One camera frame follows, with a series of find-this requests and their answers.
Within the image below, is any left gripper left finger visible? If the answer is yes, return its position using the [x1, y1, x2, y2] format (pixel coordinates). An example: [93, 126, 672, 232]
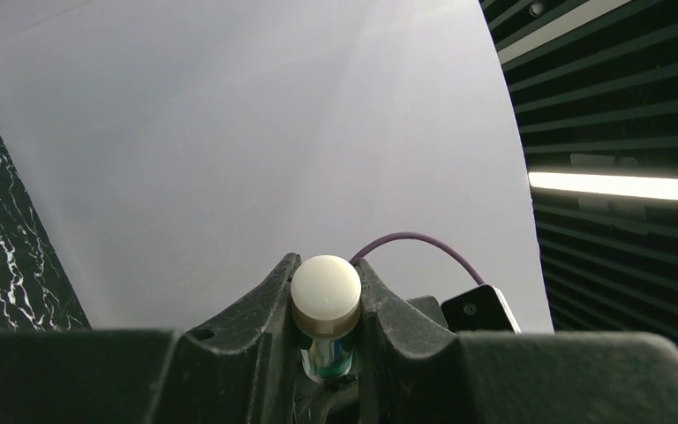
[0, 254, 301, 423]

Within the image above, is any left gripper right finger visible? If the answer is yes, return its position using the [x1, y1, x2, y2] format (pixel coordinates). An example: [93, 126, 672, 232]
[356, 260, 678, 423]

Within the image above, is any green glue stick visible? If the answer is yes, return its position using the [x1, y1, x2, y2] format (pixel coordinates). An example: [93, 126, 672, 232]
[290, 255, 362, 382]

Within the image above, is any ceiling strip light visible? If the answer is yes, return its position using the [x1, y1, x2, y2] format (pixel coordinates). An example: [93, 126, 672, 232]
[528, 171, 678, 201]

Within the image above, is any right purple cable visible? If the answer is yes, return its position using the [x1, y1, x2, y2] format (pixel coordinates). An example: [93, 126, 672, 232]
[349, 231, 486, 287]

